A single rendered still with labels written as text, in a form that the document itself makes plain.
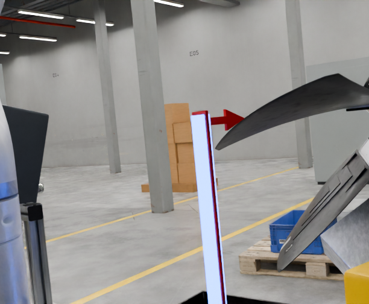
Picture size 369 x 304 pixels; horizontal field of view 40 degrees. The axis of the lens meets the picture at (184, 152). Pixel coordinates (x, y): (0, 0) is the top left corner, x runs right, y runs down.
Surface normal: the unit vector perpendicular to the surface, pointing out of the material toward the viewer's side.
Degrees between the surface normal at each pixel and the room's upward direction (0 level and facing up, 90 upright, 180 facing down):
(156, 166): 90
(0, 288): 90
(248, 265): 89
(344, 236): 56
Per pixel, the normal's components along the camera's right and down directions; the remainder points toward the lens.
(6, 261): 0.92, -0.07
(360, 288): -0.80, 0.11
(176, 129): -0.60, 0.10
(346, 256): -0.31, -0.50
